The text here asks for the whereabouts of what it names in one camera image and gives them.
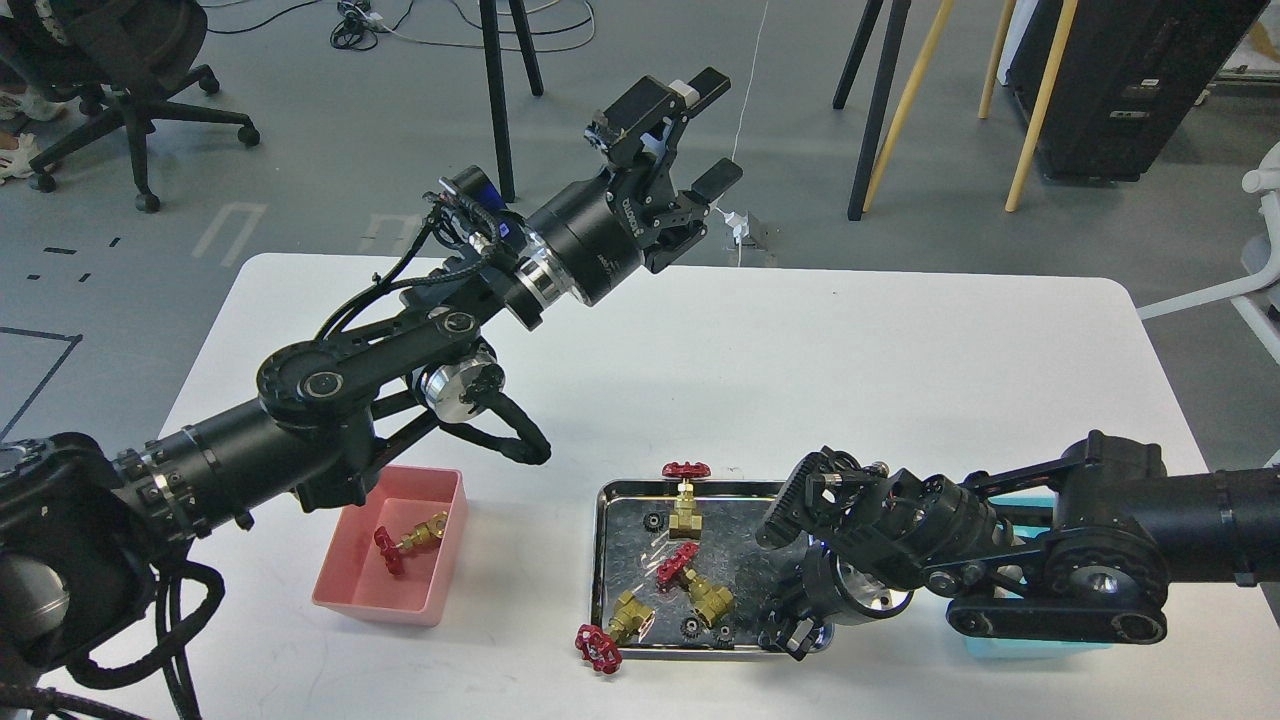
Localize brass valve red handwheel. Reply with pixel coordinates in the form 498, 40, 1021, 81
372, 511, 449, 577

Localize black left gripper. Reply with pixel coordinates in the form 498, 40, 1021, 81
525, 67, 742, 307

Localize black tripod stand right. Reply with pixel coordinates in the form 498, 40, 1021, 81
832, 1, 913, 222

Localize black tripod stand left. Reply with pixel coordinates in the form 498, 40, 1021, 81
479, 0, 544, 202

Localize pink plastic box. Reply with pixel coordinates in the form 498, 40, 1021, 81
312, 466, 468, 626

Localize shiny metal tray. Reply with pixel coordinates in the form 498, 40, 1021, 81
590, 479, 835, 662

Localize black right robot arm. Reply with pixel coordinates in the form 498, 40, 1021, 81
756, 430, 1279, 660

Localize brass valve centre of tray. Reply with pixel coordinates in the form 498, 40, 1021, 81
655, 542, 735, 628

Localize brass valve bottom left edge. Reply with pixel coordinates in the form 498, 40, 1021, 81
573, 591, 657, 675

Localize black office chair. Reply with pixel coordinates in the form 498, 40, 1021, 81
3, 1, 260, 213

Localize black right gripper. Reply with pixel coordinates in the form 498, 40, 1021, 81
756, 539, 913, 661

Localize blue plastic box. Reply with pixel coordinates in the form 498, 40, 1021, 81
963, 496, 1112, 660

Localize white stand frame right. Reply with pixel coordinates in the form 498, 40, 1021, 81
1137, 140, 1280, 471

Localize black tripod stand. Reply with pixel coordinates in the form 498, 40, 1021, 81
832, 1, 913, 222
479, 0, 544, 202

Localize small black gear bottom left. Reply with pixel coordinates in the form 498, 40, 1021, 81
678, 616, 705, 641

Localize brass valve of tray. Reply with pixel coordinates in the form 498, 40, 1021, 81
662, 461, 710, 541
655, 542, 735, 628

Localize white charger with cable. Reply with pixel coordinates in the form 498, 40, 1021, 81
713, 1, 771, 266

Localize brass valve top of tray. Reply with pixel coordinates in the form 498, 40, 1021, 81
662, 461, 710, 541

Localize black cables on floor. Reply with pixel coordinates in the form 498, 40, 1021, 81
200, 0, 596, 55

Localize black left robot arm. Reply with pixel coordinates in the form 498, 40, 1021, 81
1, 68, 742, 719

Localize wooden easel legs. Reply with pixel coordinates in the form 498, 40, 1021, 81
852, 1, 1078, 214

